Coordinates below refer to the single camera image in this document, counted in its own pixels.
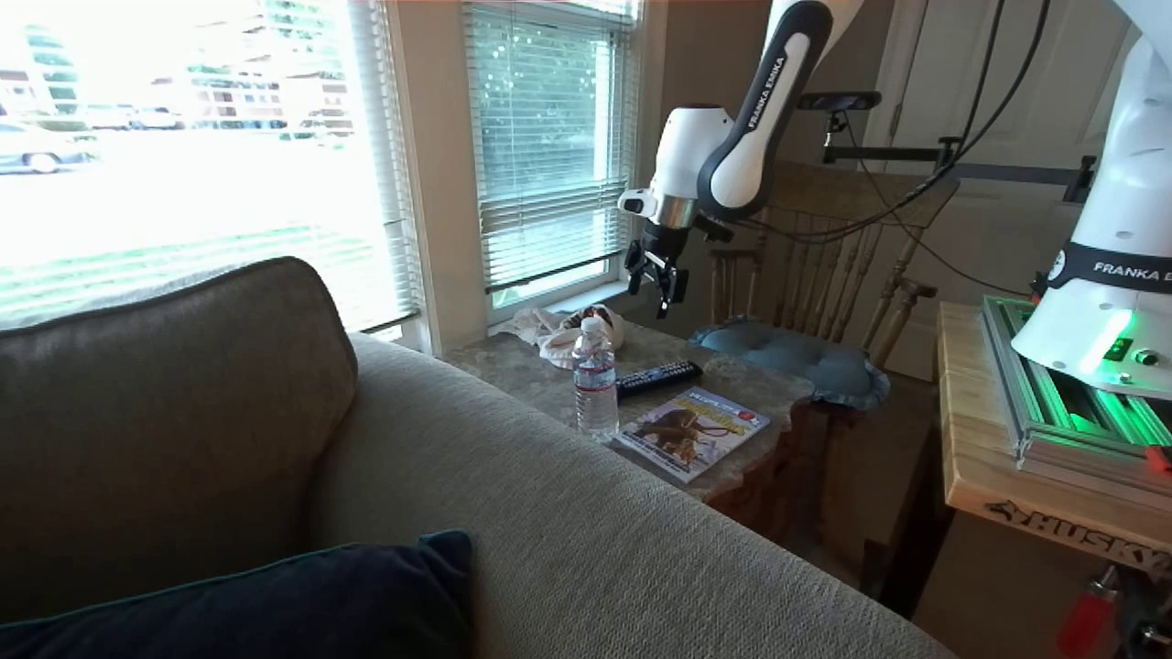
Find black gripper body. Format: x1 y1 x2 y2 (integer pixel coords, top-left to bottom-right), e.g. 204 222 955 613
624 222 688 285

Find black remote control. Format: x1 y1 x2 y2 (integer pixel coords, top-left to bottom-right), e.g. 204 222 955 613
620 361 704 396

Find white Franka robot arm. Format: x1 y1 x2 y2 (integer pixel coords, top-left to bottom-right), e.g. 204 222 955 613
614 0 1172 399

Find clear plastic water bottle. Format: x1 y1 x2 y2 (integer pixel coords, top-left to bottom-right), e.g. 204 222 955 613
570 315 620 443

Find crumpled clear plastic bag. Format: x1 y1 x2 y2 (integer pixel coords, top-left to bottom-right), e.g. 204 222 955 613
505 305 626 369

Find mammoth picture book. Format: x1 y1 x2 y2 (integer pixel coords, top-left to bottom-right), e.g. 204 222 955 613
620 387 769 482

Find white window blinds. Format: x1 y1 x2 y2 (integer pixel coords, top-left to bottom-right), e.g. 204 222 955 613
465 0 642 308

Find blue chair seat cushion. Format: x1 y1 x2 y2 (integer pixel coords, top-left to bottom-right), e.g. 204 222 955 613
692 324 889 412

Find stone top side table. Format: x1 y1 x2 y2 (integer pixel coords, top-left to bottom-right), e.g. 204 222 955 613
444 319 820 541

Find wooden rocking chair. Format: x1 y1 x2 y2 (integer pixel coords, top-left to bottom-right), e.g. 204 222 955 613
708 164 955 554

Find dark blue cushion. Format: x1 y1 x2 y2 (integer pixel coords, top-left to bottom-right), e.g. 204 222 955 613
0 532 472 659

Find wooden Husky workbench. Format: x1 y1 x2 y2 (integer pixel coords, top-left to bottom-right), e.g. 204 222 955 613
936 305 1172 579

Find beige fabric sofa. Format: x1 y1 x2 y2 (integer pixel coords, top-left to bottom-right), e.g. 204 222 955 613
0 258 952 659

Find black hanging cable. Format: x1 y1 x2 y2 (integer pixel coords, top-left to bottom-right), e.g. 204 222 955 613
730 0 1056 299

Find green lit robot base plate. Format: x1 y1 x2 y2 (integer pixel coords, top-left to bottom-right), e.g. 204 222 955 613
980 297 1172 474

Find red clamp handle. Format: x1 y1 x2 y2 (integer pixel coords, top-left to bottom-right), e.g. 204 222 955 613
1056 569 1117 659

